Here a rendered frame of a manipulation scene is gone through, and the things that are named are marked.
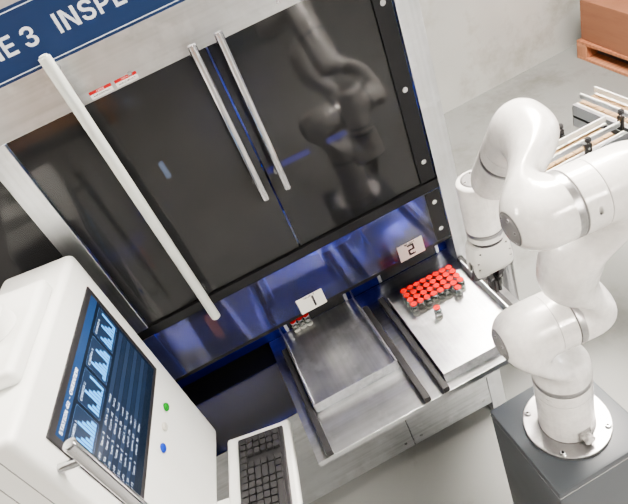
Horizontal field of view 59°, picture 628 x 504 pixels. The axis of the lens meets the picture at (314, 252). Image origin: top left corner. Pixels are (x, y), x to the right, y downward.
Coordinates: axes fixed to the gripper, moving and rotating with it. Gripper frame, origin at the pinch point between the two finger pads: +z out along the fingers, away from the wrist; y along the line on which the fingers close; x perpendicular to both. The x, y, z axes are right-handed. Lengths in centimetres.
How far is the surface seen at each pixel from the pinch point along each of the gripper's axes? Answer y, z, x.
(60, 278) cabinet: 87, -45, -19
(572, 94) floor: -192, 111, -215
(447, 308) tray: 6.6, 22.2, -19.4
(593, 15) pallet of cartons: -231, 77, -239
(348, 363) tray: 40.0, 22.2, -18.8
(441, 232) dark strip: -3.5, 8.3, -34.8
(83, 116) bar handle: 66, -70, -28
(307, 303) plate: 42, 8, -35
